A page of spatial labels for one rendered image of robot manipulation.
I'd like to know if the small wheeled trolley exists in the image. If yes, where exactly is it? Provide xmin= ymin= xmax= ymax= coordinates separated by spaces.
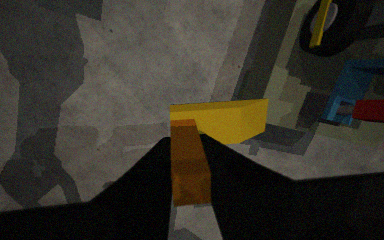
xmin=299 ymin=0 xmax=384 ymax=125

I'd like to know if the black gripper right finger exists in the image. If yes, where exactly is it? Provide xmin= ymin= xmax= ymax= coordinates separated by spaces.
xmin=199 ymin=134 xmax=384 ymax=240

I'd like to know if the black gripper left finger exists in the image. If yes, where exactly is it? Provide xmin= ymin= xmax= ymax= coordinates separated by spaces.
xmin=0 ymin=137 xmax=172 ymax=240

